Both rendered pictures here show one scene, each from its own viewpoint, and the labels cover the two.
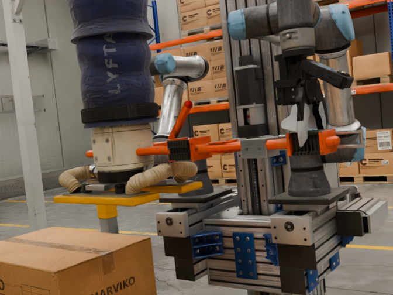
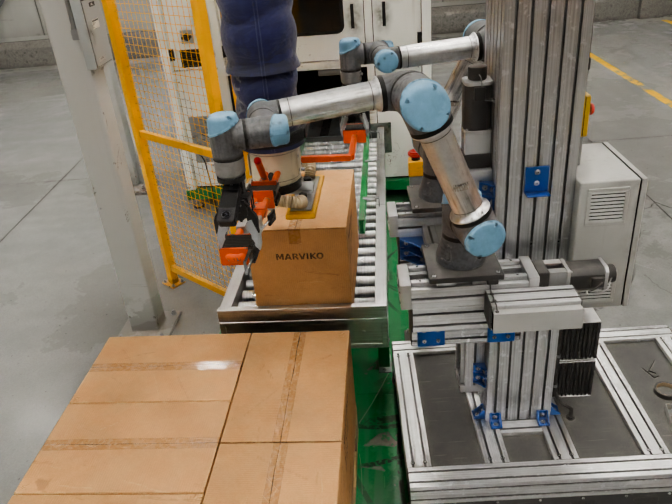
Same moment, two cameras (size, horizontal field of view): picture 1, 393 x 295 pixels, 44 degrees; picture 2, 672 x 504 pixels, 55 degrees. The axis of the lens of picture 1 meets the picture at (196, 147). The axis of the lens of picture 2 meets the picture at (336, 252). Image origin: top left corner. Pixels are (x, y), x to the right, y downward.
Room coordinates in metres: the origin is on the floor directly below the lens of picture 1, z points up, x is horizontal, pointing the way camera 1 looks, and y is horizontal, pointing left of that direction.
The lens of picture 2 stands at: (0.50, -1.65, 2.05)
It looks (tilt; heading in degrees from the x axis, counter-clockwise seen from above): 29 degrees down; 58
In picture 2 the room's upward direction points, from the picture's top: 5 degrees counter-clockwise
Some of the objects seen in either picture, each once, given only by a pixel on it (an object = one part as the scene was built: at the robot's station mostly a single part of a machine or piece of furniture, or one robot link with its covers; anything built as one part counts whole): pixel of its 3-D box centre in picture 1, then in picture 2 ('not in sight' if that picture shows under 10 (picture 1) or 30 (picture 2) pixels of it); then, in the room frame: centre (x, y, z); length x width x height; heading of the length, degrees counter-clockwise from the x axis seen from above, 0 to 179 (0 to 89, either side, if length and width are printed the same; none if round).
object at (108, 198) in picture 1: (103, 192); not in sight; (1.37, 0.27, 1.16); 0.34 x 0.10 x 0.05; 51
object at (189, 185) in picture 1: (150, 182); (305, 191); (1.52, 0.16, 1.16); 0.34 x 0.10 x 0.05; 51
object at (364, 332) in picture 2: not in sight; (304, 333); (1.52, 0.30, 0.48); 0.70 x 0.03 x 0.15; 142
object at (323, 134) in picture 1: (311, 142); (237, 249); (1.07, -0.25, 1.27); 0.08 x 0.07 x 0.05; 51
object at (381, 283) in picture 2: not in sight; (381, 206); (2.49, 1.02, 0.50); 2.31 x 0.05 x 0.19; 52
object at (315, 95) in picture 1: (297, 78); (235, 195); (1.09, -0.24, 1.41); 0.09 x 0.08 x 0.12; 50
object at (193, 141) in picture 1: (189, 148); (262, 194); (1.29, 0.02, 1.27); 0.10 x 0.08 x 0.06; 141
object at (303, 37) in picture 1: (296, 41); (228, 166); (1.08, -0.24, 1.49); 0.08 x 0.08 x 0.05
